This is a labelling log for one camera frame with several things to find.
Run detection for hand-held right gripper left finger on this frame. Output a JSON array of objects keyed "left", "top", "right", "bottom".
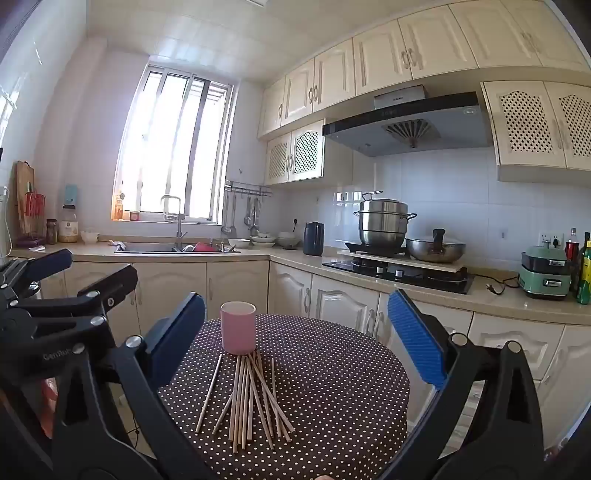
[{"left": 51, "top": 292, "right": 218, "bottom": 480}]

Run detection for white cable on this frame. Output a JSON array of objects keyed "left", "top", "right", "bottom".
[{"left": 2, "top": 186, "right": 14, "bottom": 257}]

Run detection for steel sink faucet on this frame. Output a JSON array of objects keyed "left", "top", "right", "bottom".
[{"left": 160, "top": 194, "right": 188, "bottom": 250}]

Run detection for bunch of wooden chopsticks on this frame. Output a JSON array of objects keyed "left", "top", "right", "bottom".
[{"left": 195, "top": 351, "right": 294, "bottom": 454}]

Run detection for cream upper wall cabinets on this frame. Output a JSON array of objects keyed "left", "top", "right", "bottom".
[{"left": 257, "top": 0, "right": 591, "bottom": 139}]

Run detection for grey range hood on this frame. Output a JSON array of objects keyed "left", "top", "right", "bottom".
[{"left": 322, "top": 84, "right": 494, "bottom": 158}]

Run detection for dark blue kettle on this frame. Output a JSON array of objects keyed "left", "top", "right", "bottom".
[{"left": 303, "top": 222, "right": 325, "bottom": 257}]

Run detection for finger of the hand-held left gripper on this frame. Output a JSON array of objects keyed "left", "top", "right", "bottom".
[
  {"left": 0, "top": 249, "right": 75, "bottom": 297},
  {"left": 0, "top": 265, "right": 139, "bottom": 352}
]

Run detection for metal utensil rail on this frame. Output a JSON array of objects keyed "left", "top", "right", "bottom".
[{"left": 225, "top": 181, "right": 273, "bottom": 197}]

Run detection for large clear jar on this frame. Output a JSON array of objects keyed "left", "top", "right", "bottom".
[{"left": 58, "top": 204, "right": 79, "bottom": 243}]

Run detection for green bottle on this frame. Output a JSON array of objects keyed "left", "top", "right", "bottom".
[{"left": 577, "top": 251, "right": 591, "bottom": 305}]

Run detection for black power cable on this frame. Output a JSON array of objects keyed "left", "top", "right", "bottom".
[{"left": 471, "top": 272, "right": 520, "bottom": 296}]

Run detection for steel wok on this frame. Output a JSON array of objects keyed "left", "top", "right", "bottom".
[{"left": 405, "top": 228, "right": 467, "bottom": 264}]

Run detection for black gas stove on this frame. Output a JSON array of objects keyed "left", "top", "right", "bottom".
[{"left": 322, "top": 240, "right": 476, "bottom": 295}]

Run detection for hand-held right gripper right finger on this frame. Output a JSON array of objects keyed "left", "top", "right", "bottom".
[{"left": 387, "top": 288, "right": 546, "bottom": 480}]

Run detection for stainless steel steamer pot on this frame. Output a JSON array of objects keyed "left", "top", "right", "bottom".
[{"left": 353, "top": 191, "right": 417, "bottom": 247}]

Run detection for green electric cooker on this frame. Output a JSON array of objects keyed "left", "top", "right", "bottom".
[{"left": 518, "top": 246, "right": 573, "bottom": 301}]

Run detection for pink cup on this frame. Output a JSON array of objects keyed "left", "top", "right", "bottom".
[{"left": 220, "top": 301, "right": 257, "bottom": 356}]

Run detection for large lattice door cabinet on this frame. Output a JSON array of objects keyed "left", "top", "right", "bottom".
[{"left": 480, "top": 80, "right": 591, "bottom": 185}]

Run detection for wooden cutting board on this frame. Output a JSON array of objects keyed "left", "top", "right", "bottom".
[{"left": 15, "top": 160, "right": 37, "bottom": 236}]

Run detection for kitchen window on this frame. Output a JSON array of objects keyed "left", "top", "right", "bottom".
[{"left": 111, "top": 62, "right": 236, "bottom": 225}]

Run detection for hanging kitchen utensils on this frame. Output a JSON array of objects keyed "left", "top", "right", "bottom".
[{"left": 244, "top": 196, "right": 262, "bottom": 236}]

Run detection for stainless steel sink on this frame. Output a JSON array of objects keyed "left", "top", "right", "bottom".
[{"left": 115, "top": 242, "right": 242, "bottom": 254}]

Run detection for small lattice door cabinet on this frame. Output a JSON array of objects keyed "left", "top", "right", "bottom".
[{"left": 264, "top": 119, "right": 325, "bottom": 186}]

